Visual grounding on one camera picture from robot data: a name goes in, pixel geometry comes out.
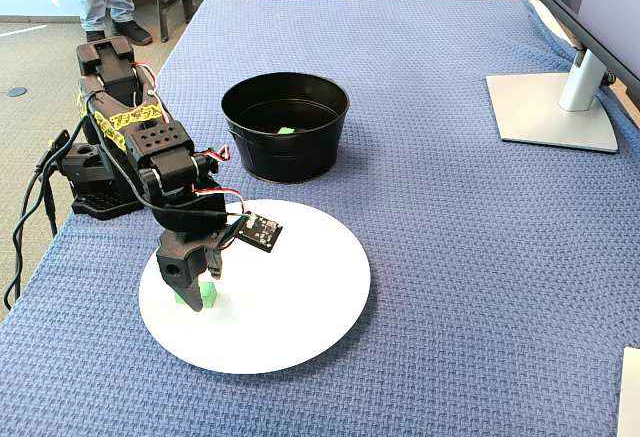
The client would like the white round plate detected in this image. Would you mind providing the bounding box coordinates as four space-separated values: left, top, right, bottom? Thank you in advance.
138 198 372 376

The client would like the black metal bucket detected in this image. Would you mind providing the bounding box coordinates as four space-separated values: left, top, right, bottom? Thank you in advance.
220 71 350 184

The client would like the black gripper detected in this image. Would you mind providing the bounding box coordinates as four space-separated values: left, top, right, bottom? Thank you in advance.
149 191 228 313

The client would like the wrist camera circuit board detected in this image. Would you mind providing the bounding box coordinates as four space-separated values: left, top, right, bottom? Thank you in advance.
232 210 284 254

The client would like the black base cable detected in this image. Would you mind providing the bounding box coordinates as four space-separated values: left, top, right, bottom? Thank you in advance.
37 156 60 238

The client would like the red white servo wire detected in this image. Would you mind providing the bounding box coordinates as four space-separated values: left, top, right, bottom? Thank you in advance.
129 60 169 124
192 144 247 214

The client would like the white flat board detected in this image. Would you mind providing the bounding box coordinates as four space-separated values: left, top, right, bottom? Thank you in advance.
618 346 640 437

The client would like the blue woven tablecloth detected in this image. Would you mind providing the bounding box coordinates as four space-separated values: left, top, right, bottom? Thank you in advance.
0 0 640 437

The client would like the monitor with silver stand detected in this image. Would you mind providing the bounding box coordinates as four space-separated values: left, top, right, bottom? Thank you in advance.
485 0 640 154

